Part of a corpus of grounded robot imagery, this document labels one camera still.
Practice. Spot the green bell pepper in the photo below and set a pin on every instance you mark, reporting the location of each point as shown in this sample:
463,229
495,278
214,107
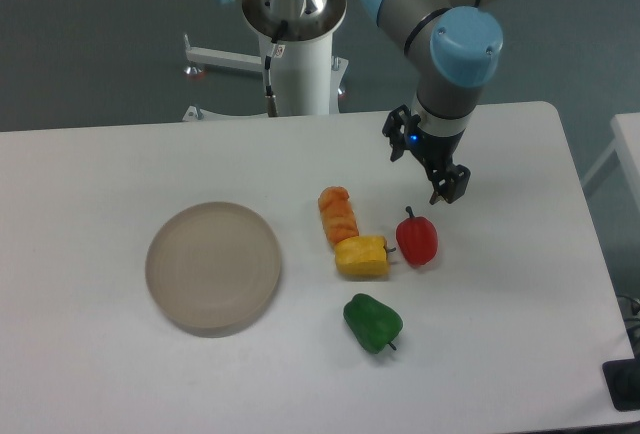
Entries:
373,324

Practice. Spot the yellow bell pepper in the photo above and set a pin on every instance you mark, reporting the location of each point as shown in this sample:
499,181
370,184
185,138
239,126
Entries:
363,256

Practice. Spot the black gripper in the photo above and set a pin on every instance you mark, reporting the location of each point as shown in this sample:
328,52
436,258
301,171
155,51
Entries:
433,141

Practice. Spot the black device at edge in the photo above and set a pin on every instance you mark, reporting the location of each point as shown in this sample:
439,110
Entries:
622,380

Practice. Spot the orange bell pepper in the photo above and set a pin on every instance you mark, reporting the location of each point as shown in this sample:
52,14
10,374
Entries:
337,216

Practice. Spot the red bell pepper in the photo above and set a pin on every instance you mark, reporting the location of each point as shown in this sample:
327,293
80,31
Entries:
417,238

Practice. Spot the white side table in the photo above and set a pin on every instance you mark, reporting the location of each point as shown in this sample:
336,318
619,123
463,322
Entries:
622,150

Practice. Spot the beige round plate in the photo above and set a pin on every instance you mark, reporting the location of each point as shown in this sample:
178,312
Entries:
213,268

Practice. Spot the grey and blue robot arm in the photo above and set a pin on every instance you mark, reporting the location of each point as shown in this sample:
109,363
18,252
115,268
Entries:
455,45

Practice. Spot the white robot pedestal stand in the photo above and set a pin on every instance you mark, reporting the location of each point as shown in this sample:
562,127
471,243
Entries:
301,74

